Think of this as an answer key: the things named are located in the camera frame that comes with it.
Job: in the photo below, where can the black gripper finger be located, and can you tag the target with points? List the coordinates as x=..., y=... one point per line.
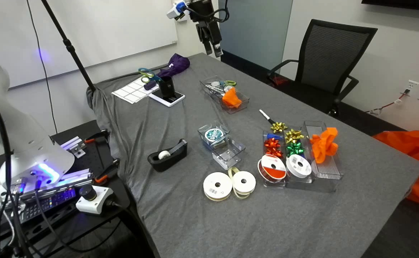
x=216, y=37
x=204, y=37

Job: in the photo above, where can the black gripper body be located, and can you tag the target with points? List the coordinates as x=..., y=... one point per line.
x=203, y=10

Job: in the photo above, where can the orange toy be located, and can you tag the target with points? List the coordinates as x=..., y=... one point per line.
x=231, y=99

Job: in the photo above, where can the clear plastic container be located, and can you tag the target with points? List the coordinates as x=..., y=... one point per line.
x=211, y=95

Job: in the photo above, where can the purple folded umbrella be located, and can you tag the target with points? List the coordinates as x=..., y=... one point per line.
x=175, y=65

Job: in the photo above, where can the green and blue scissors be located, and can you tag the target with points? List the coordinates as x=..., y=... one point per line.
x=148, y=76

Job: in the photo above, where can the white flat box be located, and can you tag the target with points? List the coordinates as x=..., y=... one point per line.
x=171, y=100

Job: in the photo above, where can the white paper sheet with grid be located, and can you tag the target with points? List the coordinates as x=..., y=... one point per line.
x=131, y=90

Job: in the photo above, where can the black and white pen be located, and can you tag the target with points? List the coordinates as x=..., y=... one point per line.
x=266, y=116

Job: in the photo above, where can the blue ribbon spool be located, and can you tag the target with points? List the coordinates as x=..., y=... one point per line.
x=214, y=135

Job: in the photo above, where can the clear box holding blue spool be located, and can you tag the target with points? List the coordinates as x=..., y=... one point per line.
x=204, y=141

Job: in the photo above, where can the white whiteboard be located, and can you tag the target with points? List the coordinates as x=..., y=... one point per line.
x=99, y=29

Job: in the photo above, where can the gold gift bow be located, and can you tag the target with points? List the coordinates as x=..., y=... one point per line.
x=294, y=135
x=279, y=128

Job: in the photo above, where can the blue gift bow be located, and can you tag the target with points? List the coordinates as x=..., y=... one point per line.
x=273, y=136

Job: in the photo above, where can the empty clear plastic box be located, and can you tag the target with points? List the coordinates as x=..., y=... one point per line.
x=230, y=153

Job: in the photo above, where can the black mesh office chair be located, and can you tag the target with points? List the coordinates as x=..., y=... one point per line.
x=332, y=52

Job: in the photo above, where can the red gift bow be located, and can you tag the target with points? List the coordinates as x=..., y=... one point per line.
x=273, y=146

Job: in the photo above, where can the black tape dispenser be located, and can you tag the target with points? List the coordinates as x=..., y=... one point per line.
x=168, y=159

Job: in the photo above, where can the green gift bow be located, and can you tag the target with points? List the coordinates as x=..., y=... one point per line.
x=294, y=148

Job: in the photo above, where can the black tripod pole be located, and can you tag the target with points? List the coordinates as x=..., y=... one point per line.
x=68, y=45

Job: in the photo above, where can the red ribbon spool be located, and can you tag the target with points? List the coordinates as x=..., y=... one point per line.
x=271, y=168

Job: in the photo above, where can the white spool loose gold ribbon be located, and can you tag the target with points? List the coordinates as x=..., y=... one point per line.
x=244, y=182

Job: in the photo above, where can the clear plastic organizer tray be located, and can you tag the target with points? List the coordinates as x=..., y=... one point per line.
x=326, y=169

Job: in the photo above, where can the grey table cloth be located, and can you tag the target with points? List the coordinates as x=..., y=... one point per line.
x=247, y=224

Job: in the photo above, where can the white box with black button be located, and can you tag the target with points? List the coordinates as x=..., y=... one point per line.
x=95, y=201

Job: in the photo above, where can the orange plastic bag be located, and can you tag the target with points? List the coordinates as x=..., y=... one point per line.
x=415, y=148

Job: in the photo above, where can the black equipment cart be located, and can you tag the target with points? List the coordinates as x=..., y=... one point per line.
x=75, y=229

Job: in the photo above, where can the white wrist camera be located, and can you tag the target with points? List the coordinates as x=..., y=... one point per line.
x=177, y=9

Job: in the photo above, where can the black wall television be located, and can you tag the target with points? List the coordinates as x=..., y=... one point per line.
x=401, y=3

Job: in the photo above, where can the white wall outlet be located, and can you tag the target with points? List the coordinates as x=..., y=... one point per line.
x=412, y=88

